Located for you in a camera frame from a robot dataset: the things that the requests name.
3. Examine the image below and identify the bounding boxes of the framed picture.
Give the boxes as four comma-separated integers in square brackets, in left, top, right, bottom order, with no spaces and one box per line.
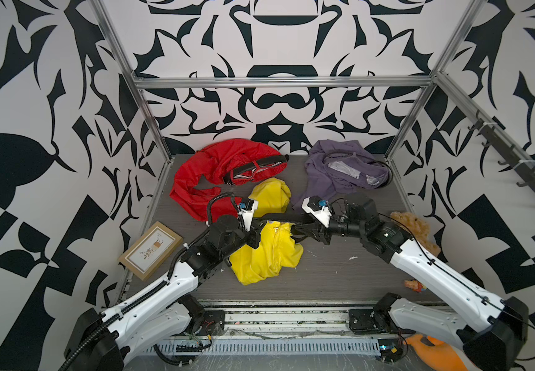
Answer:
[118,222,183,281]

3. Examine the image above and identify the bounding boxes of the black coat hook rail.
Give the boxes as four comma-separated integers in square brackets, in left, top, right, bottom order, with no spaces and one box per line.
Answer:
[468,118,535,194]

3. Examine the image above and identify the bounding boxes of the brown teddy bear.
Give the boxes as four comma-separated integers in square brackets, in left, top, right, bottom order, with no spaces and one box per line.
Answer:
[391,212,442,257]

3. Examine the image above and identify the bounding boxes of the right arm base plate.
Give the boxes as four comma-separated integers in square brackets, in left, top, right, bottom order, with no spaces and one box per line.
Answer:
[349,309,398,335]

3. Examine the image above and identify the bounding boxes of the small red figurine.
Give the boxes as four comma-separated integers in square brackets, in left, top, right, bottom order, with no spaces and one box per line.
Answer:
[404,280,427,293]

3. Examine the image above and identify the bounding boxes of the orange monster plush toy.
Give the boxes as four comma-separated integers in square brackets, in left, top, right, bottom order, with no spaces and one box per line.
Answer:
[407,334,479,371]

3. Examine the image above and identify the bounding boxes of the black belt in red trousers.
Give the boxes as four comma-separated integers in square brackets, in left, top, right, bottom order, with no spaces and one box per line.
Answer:
[223,155,289,186]

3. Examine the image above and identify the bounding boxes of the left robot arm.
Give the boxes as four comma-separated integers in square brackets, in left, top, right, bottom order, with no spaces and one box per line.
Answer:
[60,215,265,370]

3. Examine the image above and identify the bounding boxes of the white cable duct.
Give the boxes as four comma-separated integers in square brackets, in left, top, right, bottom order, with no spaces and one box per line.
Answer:
[158,338,380,356]

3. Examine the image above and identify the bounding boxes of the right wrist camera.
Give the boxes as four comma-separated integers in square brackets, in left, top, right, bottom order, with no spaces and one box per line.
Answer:
[302,196,332,228]

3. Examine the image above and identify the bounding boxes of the purple trousers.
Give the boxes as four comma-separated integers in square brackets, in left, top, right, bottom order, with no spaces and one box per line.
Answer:
[292,139,392,210]

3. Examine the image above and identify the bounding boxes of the red trousers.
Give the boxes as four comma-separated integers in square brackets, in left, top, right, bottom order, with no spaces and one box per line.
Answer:
[170,139,283,222]

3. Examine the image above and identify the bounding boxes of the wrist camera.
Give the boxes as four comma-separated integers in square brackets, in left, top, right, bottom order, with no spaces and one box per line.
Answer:
[302,196,332,228]
[238,198,259,232]

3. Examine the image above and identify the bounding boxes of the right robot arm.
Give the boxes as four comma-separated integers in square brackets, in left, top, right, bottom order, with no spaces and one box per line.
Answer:
[295,193,529,370]

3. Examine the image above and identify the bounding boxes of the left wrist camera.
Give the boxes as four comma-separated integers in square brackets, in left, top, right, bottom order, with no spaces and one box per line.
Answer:
[238,198,259,232]

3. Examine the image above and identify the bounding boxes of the yellow trousers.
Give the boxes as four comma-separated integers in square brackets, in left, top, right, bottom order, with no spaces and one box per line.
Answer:
[230,178,304,285]

